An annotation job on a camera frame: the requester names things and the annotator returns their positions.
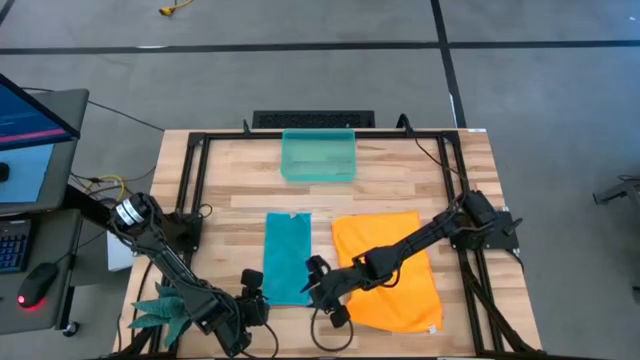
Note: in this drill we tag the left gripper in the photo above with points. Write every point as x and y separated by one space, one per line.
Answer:
247 310

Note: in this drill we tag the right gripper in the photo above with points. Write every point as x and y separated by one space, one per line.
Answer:
335 290

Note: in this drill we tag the teal microfiber towel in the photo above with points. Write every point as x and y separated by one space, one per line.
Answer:
287 250

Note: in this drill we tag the orange microfiber towel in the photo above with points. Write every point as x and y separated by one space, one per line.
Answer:
415 300

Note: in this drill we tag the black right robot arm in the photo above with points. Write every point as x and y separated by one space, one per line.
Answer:
425 234

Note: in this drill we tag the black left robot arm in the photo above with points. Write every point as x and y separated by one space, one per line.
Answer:
170 260

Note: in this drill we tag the teal translucent plastic basket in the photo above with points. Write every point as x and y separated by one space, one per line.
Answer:
317 160

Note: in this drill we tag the artificial succulent in white pot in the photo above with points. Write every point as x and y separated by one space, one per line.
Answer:
155 306

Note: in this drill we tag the white box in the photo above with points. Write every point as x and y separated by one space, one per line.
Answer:
117 255

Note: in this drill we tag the black vented box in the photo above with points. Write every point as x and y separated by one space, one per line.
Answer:
312 119

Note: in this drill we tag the black caster wheel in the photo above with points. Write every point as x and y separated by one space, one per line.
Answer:
71 328

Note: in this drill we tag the grey desk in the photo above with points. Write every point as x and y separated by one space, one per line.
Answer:
55 240

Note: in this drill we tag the black computer mouse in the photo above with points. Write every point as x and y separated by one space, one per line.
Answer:
37 285

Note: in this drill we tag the grey laptop computer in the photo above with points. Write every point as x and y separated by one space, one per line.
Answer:
67 165

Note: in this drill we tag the black backlit keyboard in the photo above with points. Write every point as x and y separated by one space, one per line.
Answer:
12 250

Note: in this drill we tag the computer monitor with blue screen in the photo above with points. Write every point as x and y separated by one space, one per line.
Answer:
30 120

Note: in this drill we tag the dark stand base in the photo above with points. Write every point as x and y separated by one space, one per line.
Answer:
620 190

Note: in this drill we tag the black aluminium table frame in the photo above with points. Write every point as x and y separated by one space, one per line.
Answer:
240 135

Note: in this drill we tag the black frame bracket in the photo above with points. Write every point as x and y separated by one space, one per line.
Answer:
246 127
404 122

